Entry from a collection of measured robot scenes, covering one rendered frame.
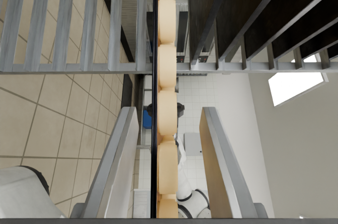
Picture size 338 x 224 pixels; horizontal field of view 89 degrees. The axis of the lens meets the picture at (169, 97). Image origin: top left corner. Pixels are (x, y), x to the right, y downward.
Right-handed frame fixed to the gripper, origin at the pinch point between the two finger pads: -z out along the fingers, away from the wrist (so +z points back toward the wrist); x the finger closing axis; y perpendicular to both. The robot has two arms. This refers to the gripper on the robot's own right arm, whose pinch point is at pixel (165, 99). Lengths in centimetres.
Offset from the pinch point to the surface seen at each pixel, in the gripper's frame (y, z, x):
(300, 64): -6.8, -9.1, 44.1
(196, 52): -1.0, -15.4, 8.8
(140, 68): -7.6, -7.4, -8.5
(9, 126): -16, 27, -77
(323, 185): -86, 214, 222
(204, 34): 5.7, -22.1, 9.2
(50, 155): -26, 64, -78
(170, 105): 32.0, -22.1, 1.3
